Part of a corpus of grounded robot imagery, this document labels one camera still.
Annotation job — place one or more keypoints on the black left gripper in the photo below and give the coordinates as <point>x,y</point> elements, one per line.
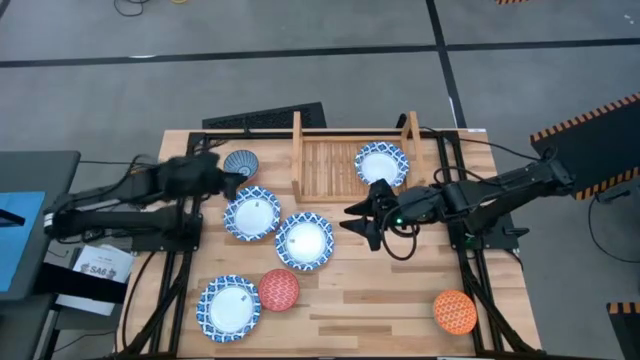
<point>192,175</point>

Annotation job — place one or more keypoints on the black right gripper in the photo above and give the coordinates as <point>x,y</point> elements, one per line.
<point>395,210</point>

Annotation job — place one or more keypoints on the small blue striped bowl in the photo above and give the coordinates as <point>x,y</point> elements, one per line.
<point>241,161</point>

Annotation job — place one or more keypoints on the blue white patterned plate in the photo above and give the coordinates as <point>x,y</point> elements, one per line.
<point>381,164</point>
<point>304,241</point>
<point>228,308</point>
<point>252,214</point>

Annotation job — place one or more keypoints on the red patterned bowl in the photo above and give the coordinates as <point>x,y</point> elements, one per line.
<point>278,290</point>

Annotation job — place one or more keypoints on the orange patterned bowl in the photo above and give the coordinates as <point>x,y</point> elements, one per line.
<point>455,312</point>

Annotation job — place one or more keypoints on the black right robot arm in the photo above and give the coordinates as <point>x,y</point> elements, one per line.
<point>500,192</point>

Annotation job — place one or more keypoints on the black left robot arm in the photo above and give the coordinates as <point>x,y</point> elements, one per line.
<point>115,220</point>

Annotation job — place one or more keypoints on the wooden slatted shelf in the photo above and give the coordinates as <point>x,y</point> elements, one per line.
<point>327,172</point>

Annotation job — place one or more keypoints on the black keyboard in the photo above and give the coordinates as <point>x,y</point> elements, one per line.
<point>265,117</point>

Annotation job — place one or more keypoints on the white paper label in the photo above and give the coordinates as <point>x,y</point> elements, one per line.
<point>102,262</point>

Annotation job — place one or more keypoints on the grey side desk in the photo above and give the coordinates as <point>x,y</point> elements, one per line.
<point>35,170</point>

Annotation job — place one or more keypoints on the blue sheet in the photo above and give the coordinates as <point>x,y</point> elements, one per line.
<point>20,240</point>

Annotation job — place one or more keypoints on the black board hazard striped edge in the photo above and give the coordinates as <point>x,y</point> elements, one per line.
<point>595,145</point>
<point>627,330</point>

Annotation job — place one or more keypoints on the grey floor device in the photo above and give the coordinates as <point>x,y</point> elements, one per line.
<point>614,195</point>

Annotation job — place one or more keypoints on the black metal rig frame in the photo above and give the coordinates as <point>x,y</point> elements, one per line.
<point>230,135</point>

